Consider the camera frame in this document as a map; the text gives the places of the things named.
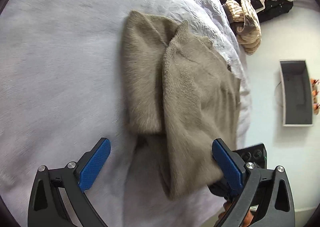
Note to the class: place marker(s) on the beige striped clothes pile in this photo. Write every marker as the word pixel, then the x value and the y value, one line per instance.
pixel 244 23

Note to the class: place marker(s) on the olive brown knit sweater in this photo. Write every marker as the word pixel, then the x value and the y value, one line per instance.
pixel 181 95

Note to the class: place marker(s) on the black clothes on sill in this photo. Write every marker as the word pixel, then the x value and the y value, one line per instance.
pixel 269 9

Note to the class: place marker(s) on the grey open storage box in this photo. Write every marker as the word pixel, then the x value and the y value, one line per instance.
pixel 297 93

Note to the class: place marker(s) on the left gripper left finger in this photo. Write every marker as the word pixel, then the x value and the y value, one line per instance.
pixel 46 207

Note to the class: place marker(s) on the person's right hand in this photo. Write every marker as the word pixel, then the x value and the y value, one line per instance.
pixel 249 215

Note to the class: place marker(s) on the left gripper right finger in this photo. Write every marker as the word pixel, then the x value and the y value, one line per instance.
pixel 247 182

